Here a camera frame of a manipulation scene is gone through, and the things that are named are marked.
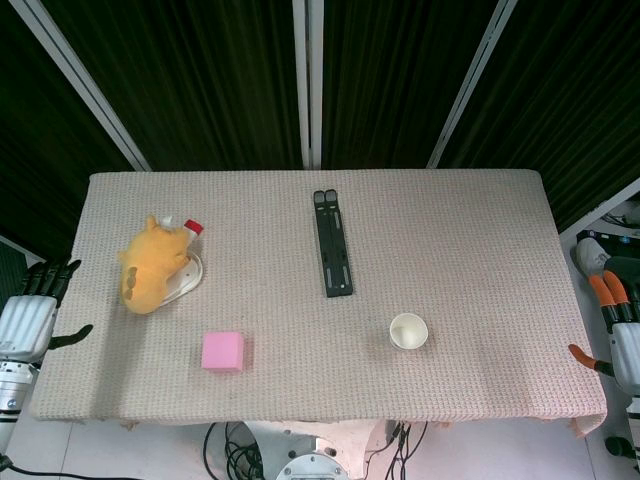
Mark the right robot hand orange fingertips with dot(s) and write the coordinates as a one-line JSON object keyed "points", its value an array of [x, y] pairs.
{"points": [[626, 350]]}

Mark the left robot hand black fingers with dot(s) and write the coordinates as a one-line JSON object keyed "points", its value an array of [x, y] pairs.
{"points": [[25, 320]]}

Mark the white paper cup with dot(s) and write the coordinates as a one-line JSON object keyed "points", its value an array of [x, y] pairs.
{"points": [[409, 331]]}

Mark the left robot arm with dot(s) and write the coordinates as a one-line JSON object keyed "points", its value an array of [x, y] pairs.
{"points": [[12, 395]]}

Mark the grey round robot base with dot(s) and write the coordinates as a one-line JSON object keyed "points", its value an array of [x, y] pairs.
{"points": [[311, 467]]}

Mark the black caster wheel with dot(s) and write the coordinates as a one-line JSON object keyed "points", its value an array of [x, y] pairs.
{"points": [[619, 446]]}

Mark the white rounded device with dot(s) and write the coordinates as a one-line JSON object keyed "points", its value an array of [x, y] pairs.
{"points": [[590, 255]]}

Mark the yellow plush toy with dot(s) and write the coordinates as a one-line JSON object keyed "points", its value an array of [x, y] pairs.
{"points": [[150, 265]]}

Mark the white oval dish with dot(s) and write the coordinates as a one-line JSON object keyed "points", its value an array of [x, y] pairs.
{"points": [[189, 277]]}

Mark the dark green partition panel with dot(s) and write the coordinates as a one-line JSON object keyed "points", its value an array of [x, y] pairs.
{"points": [[400, 75], [30, 150], [575, 100], [200, 75]]}

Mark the red and white tube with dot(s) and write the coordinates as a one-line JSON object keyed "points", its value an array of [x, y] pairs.
{"points": [[194, 229]]}

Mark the pink foam cube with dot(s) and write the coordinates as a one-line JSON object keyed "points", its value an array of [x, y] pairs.
{"points": [[222, 351]]}

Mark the beige waffle tablecloth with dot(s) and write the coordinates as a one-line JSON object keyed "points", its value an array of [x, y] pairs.
{"points": [[450, 250]]}

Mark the black folding stand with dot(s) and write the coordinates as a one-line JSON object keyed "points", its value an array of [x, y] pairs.
{"points": [[334, 245]]}

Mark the white partition post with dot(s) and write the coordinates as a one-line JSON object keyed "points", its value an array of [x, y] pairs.
{"points": [[475, 85], [306, 80], [600, 207], [85, 82]]}

